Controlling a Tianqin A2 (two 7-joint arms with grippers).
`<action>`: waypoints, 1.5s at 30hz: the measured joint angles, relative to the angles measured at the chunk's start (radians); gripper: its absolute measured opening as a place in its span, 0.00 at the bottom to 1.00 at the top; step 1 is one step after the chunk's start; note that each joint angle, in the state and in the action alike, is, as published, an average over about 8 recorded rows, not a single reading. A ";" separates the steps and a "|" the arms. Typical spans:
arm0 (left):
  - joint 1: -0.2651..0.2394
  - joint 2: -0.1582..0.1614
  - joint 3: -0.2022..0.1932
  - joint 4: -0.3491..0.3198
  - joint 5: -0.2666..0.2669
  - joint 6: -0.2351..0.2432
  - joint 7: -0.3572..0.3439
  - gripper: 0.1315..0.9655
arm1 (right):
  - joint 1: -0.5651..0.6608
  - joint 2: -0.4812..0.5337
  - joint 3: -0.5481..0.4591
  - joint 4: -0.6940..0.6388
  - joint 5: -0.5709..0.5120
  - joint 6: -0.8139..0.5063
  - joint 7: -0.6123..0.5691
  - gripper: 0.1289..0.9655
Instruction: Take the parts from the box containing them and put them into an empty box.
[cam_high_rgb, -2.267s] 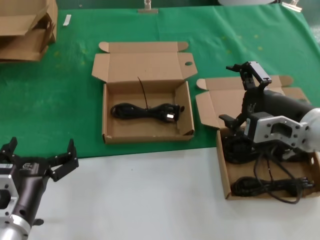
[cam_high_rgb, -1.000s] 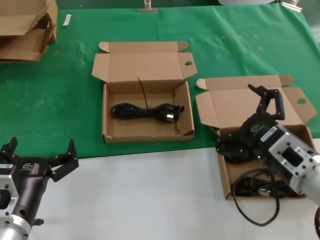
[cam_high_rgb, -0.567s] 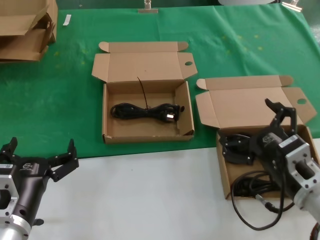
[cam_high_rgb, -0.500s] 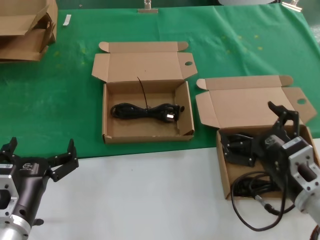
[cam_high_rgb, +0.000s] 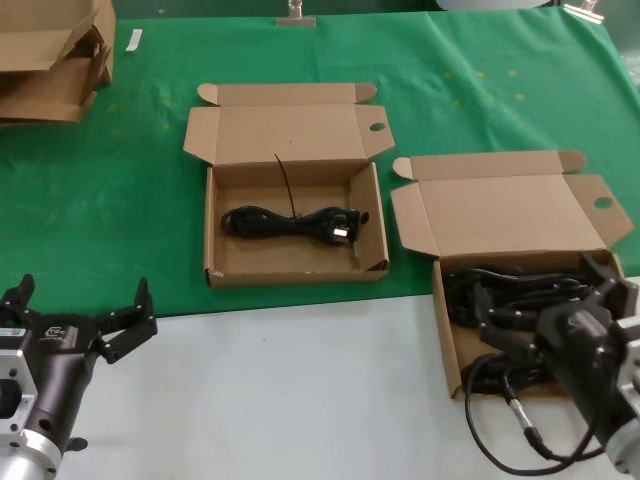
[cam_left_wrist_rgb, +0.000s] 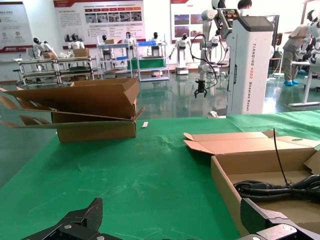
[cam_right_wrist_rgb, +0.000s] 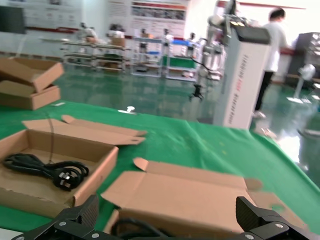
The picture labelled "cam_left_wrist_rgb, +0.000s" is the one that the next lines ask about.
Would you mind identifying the white standing fan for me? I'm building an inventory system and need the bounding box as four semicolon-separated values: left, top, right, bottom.
271;44;287;77

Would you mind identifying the wall poster with photos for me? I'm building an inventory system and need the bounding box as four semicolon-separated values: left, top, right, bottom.
170;0;213;43

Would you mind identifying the person in beige clothes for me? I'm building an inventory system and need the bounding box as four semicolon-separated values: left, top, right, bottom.
282;24;310;87

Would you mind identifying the small cardboard box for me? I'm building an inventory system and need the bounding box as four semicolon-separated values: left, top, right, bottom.
72;47;90;58

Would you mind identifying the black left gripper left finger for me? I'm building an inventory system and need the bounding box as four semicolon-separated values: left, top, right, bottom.
18;197;118;240

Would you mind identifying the green panel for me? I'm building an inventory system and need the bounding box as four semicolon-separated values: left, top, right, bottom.
126;58;168;70

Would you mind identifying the black power cable with tie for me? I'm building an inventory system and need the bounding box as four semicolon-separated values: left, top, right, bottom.
233;127;320;205

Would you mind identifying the white blue shelf rack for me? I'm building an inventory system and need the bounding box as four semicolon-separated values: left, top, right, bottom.
96;34;135;80

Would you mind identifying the large brown cardboard box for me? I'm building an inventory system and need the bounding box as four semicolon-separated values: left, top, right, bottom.
0;107;145;144

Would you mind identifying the large white humanoid robot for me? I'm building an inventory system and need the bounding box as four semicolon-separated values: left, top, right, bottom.
298;9;320;65

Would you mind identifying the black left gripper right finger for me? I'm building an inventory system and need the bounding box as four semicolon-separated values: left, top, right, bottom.
234;197;320;240

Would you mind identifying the white desk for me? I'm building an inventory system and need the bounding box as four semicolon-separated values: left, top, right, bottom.
287;61;320;109

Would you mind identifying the grey pipe storage rack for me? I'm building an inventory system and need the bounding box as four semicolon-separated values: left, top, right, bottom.
17;56;99;87

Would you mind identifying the grey wall poster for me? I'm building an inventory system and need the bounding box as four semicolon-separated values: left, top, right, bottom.
0;1;33;55

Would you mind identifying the green table cloth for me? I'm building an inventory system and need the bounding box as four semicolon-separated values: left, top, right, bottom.
0;109;320;240

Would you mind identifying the white Tianqing kiosk robot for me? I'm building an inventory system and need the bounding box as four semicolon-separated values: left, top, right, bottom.
226;15;280;116

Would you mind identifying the person in white shirt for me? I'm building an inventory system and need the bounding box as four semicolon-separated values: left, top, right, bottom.
236;0;253;16

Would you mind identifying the open cardboard box with divider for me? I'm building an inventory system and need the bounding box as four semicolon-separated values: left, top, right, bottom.
183;129;320;237

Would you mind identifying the flattened brown cardboard box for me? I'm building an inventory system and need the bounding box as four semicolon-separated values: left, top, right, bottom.
0;77;140;121

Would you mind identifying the wide red-trimmed wall poster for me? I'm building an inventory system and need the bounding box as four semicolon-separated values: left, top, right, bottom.
53;0;147;48

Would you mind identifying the silver metal table clip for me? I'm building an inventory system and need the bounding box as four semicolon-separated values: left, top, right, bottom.
206;110;227;119

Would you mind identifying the humanoid robot on wheeled base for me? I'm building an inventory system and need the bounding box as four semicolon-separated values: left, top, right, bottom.
168;32;193;76

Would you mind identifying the grey robot arm with claw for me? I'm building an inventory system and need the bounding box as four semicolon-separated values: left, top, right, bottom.
191;8;233;100

